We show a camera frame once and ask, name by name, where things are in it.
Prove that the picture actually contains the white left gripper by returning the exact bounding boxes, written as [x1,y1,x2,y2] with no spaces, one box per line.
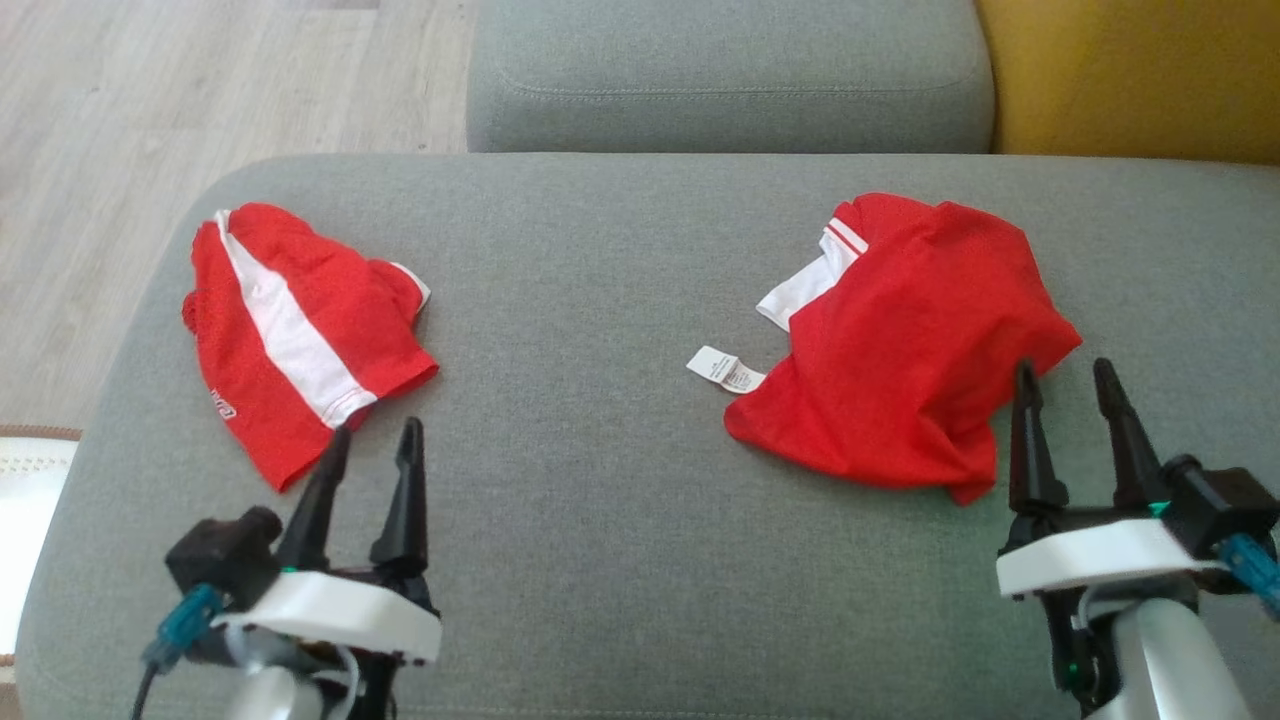
[213,416,443,720]

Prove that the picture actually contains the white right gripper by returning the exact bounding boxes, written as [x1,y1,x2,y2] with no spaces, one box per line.
[996,357,1233,717]

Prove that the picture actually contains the red shorts with white stripe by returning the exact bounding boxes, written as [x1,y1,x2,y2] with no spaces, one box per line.
[181,202,442,494]

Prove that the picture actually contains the red jersey with white sleeves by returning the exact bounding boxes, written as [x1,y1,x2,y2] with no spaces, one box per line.
[686,192,1084,507]

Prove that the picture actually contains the white rug with brown edge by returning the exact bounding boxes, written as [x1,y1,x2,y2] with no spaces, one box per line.
[0,424,84,669]

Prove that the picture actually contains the large yellow sofa back cushion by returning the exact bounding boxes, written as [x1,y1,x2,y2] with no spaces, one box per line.
[975,0,1280,167]

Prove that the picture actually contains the grey sofa seat cushion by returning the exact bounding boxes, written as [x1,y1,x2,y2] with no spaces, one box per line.
[466,0,997,155]

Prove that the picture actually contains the right cable with teal plug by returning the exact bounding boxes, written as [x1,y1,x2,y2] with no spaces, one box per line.
[1216,532,1280,619]

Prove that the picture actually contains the cable with teal plug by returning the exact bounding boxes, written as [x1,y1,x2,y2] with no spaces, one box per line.
[128,583,227,720]
[1216,532,1280,619]

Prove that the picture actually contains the left cable with teal plug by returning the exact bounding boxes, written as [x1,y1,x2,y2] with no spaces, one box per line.
[128,583,227,720]

